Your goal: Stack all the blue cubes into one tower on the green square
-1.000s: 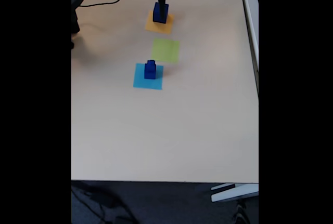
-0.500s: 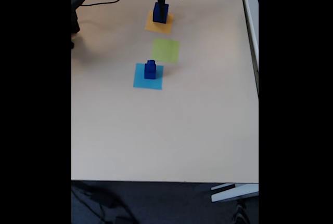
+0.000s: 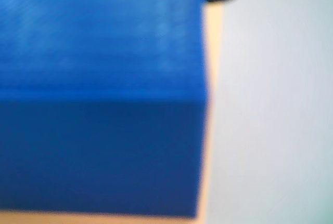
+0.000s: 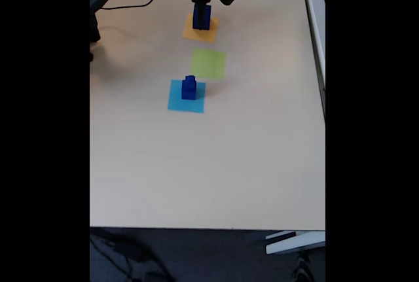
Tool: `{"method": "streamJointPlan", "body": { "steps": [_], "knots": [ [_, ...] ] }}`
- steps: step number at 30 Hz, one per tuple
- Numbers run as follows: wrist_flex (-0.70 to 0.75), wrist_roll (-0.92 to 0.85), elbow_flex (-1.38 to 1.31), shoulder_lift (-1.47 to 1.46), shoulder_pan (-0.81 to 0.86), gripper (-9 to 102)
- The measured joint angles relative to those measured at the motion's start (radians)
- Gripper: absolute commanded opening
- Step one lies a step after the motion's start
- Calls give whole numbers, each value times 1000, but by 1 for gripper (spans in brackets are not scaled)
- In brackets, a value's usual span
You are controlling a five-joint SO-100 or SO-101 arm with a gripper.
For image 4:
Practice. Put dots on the large blue cube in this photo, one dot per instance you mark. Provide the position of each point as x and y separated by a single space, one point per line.
202 17

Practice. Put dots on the tiny blue cube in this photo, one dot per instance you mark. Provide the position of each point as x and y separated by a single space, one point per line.
189 78

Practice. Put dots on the orange paper square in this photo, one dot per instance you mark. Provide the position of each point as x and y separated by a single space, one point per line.
199 35

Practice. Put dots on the light blue paper square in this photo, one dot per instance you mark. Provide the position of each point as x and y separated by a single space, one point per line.
176 105

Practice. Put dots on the green paper square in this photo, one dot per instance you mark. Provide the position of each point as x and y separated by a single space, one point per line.
209 64

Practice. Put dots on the white table leg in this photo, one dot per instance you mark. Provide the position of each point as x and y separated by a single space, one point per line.
294 242

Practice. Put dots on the medium blue cube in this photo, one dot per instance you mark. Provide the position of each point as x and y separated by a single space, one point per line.
189 95

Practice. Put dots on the white neighbouring table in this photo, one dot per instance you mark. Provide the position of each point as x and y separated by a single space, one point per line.
316 27

